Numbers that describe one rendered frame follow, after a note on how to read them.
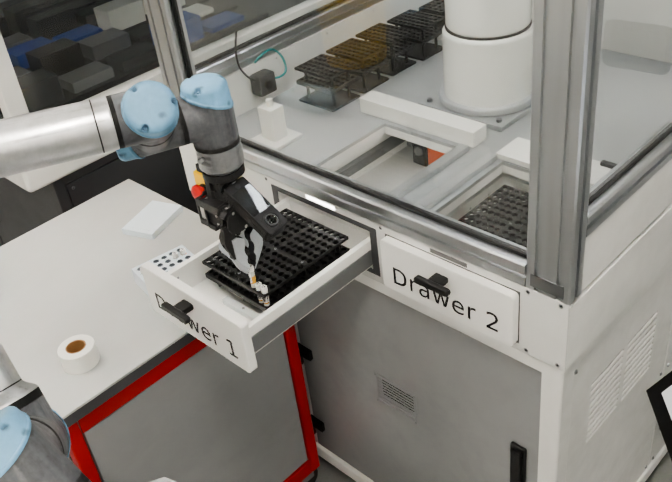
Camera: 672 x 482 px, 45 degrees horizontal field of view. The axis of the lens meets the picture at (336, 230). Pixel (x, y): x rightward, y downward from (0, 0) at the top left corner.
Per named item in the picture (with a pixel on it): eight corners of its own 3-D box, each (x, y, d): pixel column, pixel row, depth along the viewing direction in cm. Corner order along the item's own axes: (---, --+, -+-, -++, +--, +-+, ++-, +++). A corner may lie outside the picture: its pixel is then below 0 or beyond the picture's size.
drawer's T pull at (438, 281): (447, 298, 139) (446, 292, 138) (413, 282, 144) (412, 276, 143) (459, 288, 141) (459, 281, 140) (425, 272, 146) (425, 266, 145)
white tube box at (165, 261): (152, 300, 170) (148, 286, 168) (135, 282, 176) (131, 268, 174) (204, 274, 176) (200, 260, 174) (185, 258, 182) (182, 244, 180)
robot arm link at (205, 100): (168, 78, 128) (220, 65, 130) (184, 140, 134) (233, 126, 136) (179, 97, 122) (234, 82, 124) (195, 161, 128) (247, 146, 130)
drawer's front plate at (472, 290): (512, 348, 139) (513, 298, 133) (383, 285, 157) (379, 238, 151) (518, 342, 140) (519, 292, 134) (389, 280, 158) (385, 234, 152)
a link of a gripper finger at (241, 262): (230, 263, 148) (222, 220, 143) (252, 274, 145) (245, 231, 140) (217, 271, 147) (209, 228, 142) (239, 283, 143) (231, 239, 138)
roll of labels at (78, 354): (55, 368, 156) (49, 352, 154) (82, 345, 161) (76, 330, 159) (81, 379, 153) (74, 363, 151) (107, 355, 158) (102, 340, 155)
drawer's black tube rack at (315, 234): (268, 323, 149) (263, 295, 145) (208, 287, 159) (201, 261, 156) (351, 262, 161) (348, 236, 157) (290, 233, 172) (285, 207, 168)
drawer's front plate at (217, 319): (251, 374, 141) (239, 326, 134) (153, 309, 158) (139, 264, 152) (258, 368, 142) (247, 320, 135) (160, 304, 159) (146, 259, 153)
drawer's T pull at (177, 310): (186, 325, 141) (185, 319, 140) (161, 309, 145) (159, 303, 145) (203, 314, 143) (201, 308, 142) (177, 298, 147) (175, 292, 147)
